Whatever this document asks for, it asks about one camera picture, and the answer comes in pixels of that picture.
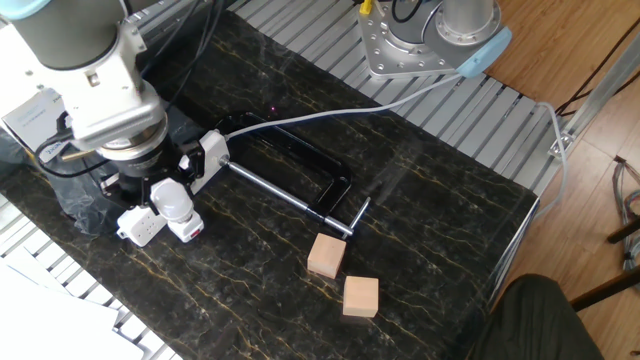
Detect white paper sheets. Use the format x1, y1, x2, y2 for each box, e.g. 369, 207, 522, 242
0, 244, 146, 360

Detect coloured wire bundle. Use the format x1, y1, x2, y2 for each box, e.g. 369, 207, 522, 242
612, 154, 640, 274

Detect grey cable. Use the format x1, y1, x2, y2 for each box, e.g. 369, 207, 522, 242
532, 102, 571, 221

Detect white light bulb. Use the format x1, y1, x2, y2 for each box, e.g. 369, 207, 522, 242
149, 177, 195, 224

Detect white bulb holder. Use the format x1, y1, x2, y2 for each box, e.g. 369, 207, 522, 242
167, 209, 205, 245

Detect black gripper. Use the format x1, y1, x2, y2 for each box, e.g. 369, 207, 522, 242
98, 139, 207, 217

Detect black floor cables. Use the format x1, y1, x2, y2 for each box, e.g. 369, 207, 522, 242
553, 14, 640, 117

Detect dark trousered person leg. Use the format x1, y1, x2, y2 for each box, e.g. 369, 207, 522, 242
467, 273, 606, 360

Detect white power strip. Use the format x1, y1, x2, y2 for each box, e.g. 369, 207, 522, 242
115, 128, 231, 248

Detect black plastic wrapped package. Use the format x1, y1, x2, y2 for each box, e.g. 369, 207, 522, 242
0, 107, 201, 236

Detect wooden cube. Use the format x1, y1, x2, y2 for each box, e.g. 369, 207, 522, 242
342, 275, 380, 319
307, 233, 347, 280

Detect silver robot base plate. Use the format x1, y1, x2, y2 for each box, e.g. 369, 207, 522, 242
357, 4, 464, 80

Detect black C-clamp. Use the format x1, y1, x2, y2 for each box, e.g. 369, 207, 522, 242
214, 112, 373, 240

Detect dark wooden stool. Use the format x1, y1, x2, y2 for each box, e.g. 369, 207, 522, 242
569, 214, 640, 312

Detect aluminium frame rail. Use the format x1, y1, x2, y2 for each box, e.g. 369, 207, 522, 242
547, 29, 640, 159

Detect white blue cardboard box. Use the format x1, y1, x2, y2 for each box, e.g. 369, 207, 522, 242
0, 24, 74, 164

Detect white power strip cable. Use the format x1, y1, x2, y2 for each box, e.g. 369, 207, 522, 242
223, 73, 464, 141

